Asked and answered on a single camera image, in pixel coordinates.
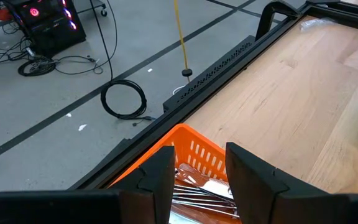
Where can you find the black metal table frame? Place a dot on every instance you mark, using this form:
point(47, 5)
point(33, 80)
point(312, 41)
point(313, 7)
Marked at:
point(216, 71)

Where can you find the nail clipper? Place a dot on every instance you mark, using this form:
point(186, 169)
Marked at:
point(210, 183)

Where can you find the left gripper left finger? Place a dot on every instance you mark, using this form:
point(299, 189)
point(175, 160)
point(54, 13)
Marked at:
point(148, 193)

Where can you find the metal cutlery pieces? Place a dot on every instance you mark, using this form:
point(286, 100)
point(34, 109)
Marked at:
point(204, 203)

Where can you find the black computer tower with lights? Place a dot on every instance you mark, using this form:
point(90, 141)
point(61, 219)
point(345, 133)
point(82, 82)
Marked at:
point(51, 25)

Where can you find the orange plastic basket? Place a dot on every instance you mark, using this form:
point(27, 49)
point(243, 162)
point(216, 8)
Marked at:
point(197, 140)

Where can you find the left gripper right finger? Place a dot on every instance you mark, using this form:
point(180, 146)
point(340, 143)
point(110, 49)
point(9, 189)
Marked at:
point(259, 193)

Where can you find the black cart caster wheel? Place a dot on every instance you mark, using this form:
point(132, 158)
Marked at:
point(103, 12)

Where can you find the red floor object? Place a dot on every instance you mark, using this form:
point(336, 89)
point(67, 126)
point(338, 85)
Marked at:
point(3, 14)

